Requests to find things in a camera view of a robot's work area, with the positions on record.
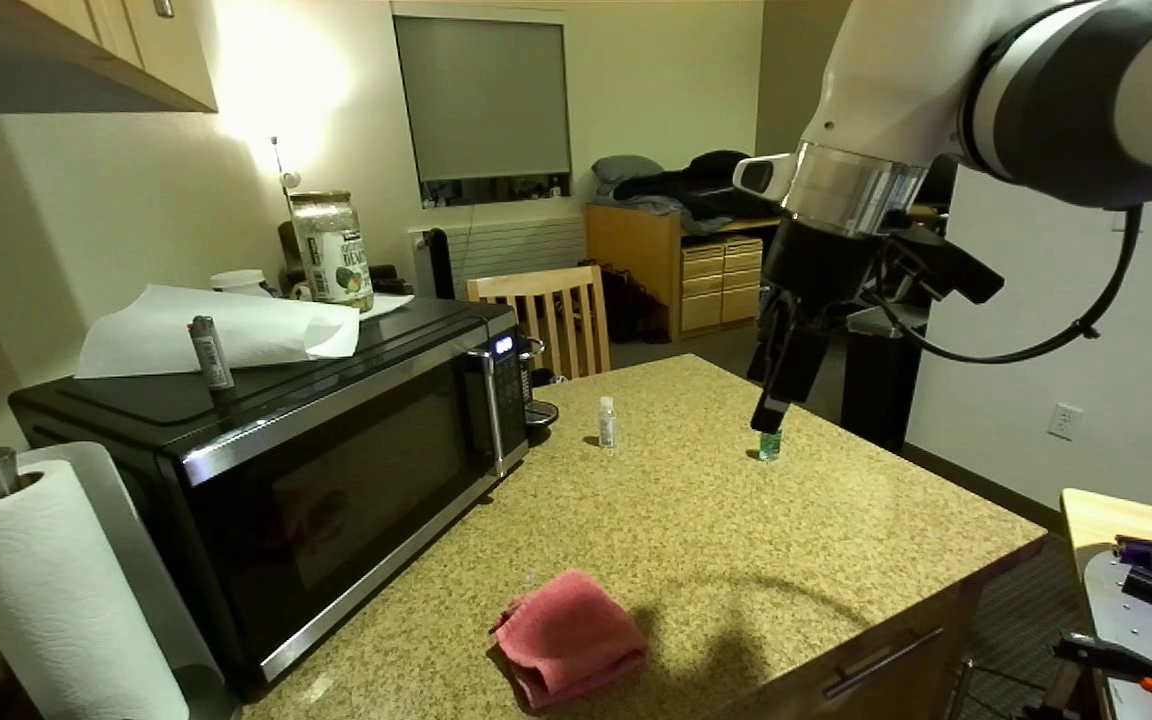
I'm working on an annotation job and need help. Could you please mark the wooden slatted chair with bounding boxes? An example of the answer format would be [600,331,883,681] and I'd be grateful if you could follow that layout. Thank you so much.
[464,262,618,386]

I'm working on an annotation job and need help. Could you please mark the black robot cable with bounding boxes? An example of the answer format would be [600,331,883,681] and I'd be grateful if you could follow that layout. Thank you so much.
[869,196,1147,369]

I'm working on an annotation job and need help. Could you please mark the white baseboard heater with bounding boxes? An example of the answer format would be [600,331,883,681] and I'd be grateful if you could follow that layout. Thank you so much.
[406,211,593,294]

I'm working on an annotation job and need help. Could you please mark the white paper sheet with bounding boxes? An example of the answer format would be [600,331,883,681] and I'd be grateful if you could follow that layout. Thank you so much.
[74,281,416,379]

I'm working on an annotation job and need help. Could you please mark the gray bag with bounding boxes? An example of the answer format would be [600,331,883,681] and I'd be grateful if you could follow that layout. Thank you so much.
[588,152,669,204]

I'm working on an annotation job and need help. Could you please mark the wooden drawer unit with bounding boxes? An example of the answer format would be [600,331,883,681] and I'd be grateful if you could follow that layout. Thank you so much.
[584,202,781,343]

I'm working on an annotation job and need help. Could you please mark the gray cylindrical tube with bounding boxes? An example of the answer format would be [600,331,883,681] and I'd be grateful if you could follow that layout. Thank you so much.
[187,314,241,397]

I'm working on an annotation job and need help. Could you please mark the wooden base cabinet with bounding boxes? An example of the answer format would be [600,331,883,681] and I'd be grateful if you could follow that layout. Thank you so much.
[712,532,1053,720]

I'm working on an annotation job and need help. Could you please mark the window with gray blind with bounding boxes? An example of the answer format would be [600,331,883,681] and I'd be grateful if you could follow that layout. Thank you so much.
[391,12,575,211]

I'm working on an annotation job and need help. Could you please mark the white paper towel roll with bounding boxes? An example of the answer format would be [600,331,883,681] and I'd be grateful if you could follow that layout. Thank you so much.
[0,451,194,720]

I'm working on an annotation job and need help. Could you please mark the wooden upper cabinets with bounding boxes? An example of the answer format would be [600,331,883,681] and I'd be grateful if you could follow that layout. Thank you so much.
[0,0,226,117]

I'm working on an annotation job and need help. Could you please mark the black coffee maker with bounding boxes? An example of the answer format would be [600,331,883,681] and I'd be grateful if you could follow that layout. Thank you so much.
[518,331,565,451]

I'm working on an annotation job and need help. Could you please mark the small clear bottle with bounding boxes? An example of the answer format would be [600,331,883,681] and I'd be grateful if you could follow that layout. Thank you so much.
[593,391,626,451]

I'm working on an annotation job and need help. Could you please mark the white bowl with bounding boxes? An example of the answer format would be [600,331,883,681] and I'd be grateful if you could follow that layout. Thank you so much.
[209,264,271,297]

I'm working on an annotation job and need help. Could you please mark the black microwave oven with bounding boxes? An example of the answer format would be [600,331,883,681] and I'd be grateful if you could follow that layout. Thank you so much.
[9,294,531,697]

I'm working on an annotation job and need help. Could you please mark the pink towel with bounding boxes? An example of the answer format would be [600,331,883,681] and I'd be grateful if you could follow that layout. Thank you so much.
[484,568,654,715]

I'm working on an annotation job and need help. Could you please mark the black bin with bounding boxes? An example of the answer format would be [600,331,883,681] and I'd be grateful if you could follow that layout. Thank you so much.
[841,310,932,451]

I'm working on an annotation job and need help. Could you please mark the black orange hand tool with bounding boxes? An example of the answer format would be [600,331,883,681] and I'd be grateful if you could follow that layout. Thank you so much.
[1053,632,1152,708]

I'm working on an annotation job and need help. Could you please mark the metal drawer handle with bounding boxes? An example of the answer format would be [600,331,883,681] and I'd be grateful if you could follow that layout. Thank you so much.
[818,620,957,708]

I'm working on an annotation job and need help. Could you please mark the brown wooden door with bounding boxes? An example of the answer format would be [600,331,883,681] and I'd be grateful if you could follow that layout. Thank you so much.
[756,0,858,152]

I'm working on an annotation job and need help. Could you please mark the black water bottle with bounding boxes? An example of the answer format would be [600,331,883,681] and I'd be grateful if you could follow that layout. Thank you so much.
[422,229,459,303]

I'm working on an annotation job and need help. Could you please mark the white wall outlet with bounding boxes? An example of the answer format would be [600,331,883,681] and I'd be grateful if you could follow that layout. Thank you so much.
[1048,397,1090,450]

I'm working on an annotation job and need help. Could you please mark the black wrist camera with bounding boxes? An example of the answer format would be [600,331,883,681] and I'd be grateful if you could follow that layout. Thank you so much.
[883,235,1010,314]

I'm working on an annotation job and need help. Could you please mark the black bag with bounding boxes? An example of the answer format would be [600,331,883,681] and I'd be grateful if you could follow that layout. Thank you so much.
[630,150,790,224]

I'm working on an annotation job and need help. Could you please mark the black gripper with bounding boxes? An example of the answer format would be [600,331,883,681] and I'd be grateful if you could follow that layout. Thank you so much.
[748,216,906,435]

